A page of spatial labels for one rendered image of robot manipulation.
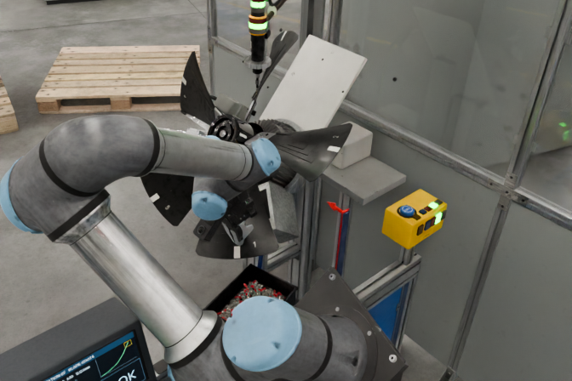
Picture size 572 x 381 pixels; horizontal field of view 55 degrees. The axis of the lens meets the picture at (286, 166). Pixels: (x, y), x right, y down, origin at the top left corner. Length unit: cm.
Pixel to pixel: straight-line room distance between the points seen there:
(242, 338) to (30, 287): 219
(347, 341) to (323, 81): 101
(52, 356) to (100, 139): 38
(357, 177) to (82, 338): 131
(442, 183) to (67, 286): 186
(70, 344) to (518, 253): 148
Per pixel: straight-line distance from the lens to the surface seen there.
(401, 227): 158
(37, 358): 104
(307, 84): 184
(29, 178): 91
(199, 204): 118
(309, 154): 144
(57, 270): 308
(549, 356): 221
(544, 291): 206
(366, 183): 205
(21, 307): 294
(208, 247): 153
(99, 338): 102
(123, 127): 87
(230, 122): 159
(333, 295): 112
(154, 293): 95
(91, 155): 85
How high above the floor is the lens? 202
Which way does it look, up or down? 33 degrees down
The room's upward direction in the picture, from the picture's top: 2 degrees clockwise
